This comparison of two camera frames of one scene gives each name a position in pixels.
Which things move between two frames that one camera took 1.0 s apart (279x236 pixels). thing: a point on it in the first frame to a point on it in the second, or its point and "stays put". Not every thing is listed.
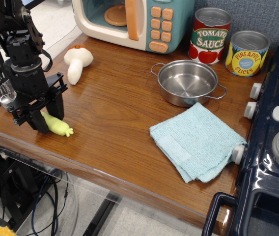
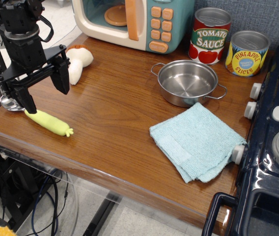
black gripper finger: [36, 120] to [23, 97]
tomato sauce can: [209, 35] stays put
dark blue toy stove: [265, 202] stays put
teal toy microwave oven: [158, 26] stays put
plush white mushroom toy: [77, 56] stays put
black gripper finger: [56, 107] to [61, 78]
